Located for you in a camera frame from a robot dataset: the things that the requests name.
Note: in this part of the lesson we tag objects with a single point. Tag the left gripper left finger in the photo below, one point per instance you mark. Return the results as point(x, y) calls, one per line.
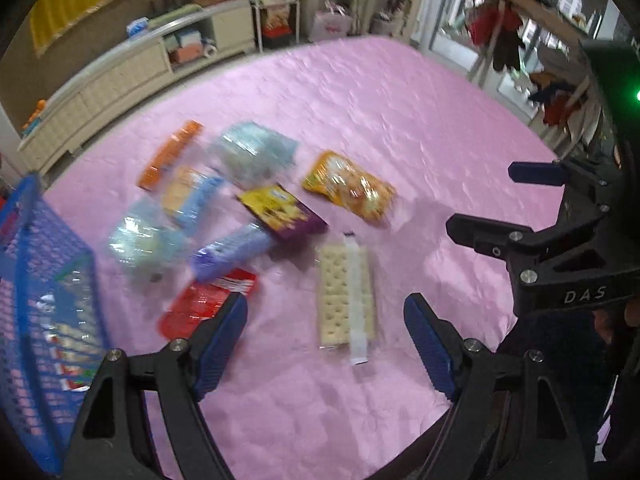
point(112, 437)

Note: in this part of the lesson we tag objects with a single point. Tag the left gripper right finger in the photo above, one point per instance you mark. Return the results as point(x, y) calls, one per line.
point(506, 419)

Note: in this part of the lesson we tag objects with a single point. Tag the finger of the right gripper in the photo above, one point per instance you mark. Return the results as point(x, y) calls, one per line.
point(539, 173)
point(520, 247)

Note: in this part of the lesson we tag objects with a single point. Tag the clear cracker packet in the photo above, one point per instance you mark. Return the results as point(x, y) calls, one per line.
point(345, 297)

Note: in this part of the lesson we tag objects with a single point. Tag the yellow orange chips bag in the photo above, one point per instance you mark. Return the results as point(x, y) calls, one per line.
point(345, 184)

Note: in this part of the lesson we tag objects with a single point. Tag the blue cake packet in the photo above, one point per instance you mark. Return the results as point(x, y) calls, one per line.
point(187, 195)

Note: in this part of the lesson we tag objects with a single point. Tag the right hand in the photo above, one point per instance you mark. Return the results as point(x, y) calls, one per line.
point(608, 323)

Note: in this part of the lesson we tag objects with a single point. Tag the blue plastic basket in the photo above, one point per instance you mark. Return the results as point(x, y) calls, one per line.
point(53, 335)

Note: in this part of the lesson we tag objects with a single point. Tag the red snack packet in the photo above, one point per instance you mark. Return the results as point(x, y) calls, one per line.
point(201, 301)

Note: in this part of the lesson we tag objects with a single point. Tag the pink quilted table cover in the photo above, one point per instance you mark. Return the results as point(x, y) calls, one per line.
point(286, 408)

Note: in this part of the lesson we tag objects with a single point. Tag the light blue snack bag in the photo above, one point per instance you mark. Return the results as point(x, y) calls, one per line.
point(145, 243)
point(251, 155)

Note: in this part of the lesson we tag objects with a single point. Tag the purple yellow chips bag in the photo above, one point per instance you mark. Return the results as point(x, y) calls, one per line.
point(282, 213)

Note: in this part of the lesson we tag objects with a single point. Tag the blue purple bar packet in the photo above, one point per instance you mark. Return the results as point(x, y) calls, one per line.
point(220, 257)

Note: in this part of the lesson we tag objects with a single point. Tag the pink shopping bag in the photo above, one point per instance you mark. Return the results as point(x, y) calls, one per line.
point(330, 23)

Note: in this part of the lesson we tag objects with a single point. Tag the orange wafer bar packet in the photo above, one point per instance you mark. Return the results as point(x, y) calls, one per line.
point(165, 157)

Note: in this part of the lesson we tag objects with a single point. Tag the cream TV cabinet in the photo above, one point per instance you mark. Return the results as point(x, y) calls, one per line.
point(130, 73)

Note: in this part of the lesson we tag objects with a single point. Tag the tissue pack on cabinet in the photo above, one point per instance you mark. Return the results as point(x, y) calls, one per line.
point(137, 27)

